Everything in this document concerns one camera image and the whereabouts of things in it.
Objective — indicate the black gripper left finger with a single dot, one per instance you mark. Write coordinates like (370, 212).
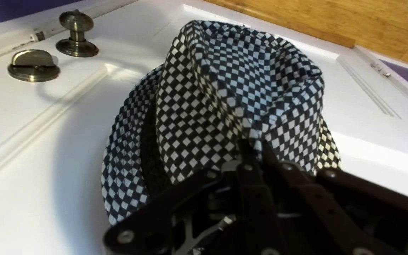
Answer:
(199, 207)

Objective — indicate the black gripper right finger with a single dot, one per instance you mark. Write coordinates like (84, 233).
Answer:
(346, 213)

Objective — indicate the black white checkered hat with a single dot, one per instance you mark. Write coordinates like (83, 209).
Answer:
(223, 94)

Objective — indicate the white panelled door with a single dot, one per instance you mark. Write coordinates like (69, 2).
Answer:
(35, 165)

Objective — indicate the brass door knob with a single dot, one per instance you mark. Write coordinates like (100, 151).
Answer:
(77, 33)

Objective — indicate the brass deadbolt lock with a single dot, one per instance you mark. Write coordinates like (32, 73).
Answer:
(33, 66)

